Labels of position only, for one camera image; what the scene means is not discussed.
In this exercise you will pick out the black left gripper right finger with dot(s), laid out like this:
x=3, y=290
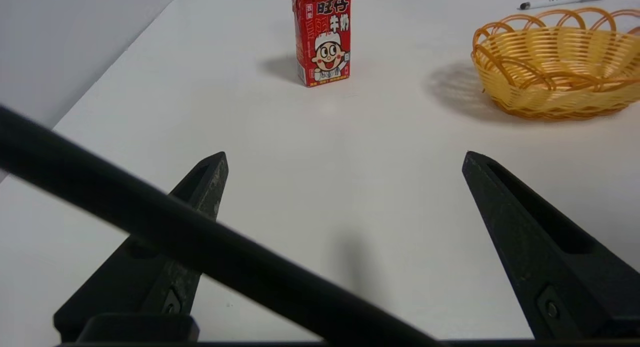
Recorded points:
x=555, y=267

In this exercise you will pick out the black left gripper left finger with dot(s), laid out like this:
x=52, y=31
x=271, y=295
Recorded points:
x=115, y=287

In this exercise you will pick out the yellow woven basket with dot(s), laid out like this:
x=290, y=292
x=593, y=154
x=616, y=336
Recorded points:
x=560, y=72

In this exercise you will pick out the red milk carton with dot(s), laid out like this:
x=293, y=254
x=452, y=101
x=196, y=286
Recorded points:
x=325, y=37

